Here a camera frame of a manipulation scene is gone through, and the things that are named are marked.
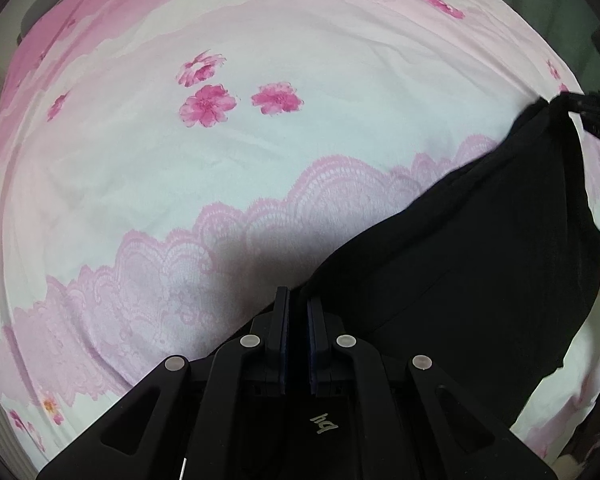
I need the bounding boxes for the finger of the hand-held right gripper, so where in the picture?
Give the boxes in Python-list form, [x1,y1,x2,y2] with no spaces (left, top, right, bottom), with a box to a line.
[562,88,600,152]

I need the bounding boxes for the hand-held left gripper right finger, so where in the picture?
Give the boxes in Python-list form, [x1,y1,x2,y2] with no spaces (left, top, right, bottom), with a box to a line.
[307,296,556,480]

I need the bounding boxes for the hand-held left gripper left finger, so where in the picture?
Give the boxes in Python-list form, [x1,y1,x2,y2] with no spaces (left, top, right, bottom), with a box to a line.
[36,287,293,480]

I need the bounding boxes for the black pants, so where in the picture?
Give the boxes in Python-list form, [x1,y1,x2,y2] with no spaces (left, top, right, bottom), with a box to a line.
[291,94,600,428]

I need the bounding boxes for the pink floral bed sheet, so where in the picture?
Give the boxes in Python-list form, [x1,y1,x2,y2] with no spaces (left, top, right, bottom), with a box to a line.
[0,0,600,467]

